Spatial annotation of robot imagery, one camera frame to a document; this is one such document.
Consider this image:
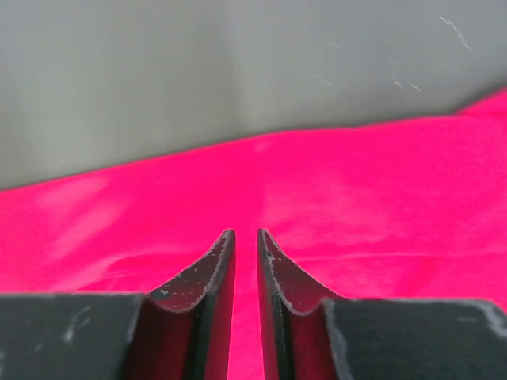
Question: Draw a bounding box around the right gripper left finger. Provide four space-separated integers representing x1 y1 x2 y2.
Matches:
1 230 236 379

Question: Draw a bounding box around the magenta t shirt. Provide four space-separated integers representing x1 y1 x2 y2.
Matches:
1 90 506 379

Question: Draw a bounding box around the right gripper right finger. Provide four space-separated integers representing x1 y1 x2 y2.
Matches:
257 229 506 379

